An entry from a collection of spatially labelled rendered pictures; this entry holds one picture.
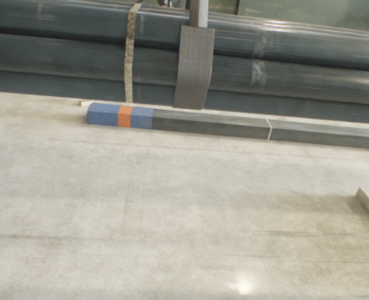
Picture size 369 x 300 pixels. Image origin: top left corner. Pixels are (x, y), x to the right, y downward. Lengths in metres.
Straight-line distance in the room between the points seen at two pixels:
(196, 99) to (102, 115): 2.19
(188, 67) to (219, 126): 2.24
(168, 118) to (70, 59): 2.20
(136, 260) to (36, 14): 1.49
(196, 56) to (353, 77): 0.75
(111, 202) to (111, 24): 1.48
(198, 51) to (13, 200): 1.85
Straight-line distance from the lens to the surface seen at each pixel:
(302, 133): 3.90
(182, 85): 1.44
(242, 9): 11.22
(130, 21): 1.47
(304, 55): 1.61
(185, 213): 2.47
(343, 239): 2.74
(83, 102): 4.13
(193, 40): 1.44
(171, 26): 1.46
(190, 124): 3.56
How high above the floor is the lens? 1.64
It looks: 30 degrees down
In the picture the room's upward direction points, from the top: 7 degrees clockwise
